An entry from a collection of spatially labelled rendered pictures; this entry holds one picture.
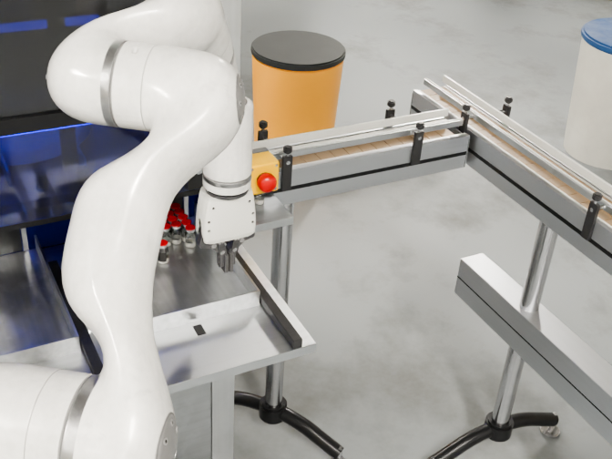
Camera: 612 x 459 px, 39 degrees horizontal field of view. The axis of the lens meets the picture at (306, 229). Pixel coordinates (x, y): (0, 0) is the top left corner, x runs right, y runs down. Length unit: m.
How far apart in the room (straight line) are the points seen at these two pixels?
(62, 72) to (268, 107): 2.54
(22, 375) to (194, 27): 0.46
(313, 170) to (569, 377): 0.80
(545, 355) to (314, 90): 1.63
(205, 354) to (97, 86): 0.67
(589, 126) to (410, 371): 1.83
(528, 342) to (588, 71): 2.13
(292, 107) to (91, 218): 2.59
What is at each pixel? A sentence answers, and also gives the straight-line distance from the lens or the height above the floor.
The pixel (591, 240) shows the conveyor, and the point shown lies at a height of 0.89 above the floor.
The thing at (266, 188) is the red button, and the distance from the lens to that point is 1.78.
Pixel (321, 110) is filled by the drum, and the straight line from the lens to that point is 3.51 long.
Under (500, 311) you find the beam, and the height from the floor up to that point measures 0.50.
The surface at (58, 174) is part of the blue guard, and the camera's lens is 1.65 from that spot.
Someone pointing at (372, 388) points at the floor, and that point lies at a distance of 2.78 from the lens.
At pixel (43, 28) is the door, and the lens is 1.55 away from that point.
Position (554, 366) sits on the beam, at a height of 0.49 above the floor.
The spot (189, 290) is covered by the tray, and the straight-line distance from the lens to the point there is 1.67.
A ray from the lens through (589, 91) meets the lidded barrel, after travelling 4.20.
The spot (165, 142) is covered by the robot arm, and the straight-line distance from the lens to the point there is 0.93.
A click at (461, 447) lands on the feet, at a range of 2.51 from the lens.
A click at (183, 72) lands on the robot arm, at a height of 1.52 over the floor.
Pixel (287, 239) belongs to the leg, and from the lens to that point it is 2.12.
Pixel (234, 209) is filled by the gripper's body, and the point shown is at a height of 1.11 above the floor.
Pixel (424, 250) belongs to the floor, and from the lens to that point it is 3.43.
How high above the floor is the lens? 1.89
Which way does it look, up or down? 33 degrees down
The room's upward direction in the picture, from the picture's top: 4 degrees clockwise
